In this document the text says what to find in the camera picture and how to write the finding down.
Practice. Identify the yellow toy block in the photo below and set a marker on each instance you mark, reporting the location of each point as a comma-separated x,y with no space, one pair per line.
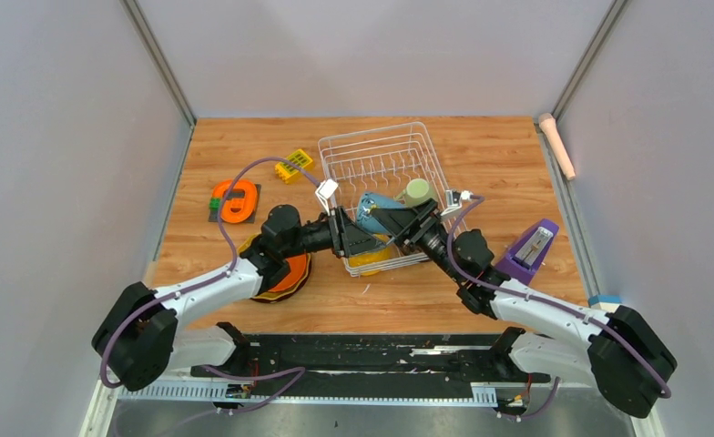
290,170

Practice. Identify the white wire dish rack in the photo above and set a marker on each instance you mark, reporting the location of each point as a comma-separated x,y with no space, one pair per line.
374,165

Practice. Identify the yellow dotted plate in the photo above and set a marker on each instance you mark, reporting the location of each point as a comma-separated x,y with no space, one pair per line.
284,292

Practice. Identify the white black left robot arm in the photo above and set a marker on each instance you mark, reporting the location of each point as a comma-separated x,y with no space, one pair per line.
136,341

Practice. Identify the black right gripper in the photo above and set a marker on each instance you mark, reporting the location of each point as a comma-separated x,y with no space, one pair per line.
409,226

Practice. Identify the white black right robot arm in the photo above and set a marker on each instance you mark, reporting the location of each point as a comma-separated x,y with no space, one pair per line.
616,352

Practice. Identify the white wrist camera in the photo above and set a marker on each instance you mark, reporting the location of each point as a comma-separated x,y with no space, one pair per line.
324,192
453,202

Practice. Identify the pink cylinder handle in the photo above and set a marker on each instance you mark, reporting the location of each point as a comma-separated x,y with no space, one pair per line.
548,125

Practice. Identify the yellow ribbed bowl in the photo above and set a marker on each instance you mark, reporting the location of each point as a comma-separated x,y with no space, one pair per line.
356,264

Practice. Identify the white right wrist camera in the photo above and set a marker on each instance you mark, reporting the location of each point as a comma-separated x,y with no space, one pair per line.
453,202

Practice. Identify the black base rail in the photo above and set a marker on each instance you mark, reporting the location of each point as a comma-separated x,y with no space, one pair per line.
390,368

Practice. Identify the orange handle toy on pad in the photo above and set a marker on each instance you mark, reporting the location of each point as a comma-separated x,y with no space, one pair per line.
239,206

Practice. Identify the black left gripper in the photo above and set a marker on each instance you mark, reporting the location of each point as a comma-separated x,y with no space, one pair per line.
341,223

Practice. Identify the light green mug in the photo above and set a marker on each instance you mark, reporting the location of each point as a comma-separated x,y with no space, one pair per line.
416,192

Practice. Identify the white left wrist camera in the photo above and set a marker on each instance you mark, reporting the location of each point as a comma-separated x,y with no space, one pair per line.
324,192

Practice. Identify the white blue toy block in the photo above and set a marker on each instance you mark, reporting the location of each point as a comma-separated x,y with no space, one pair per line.
608,303

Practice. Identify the orange plate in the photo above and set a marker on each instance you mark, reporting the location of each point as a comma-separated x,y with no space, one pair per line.
298,267

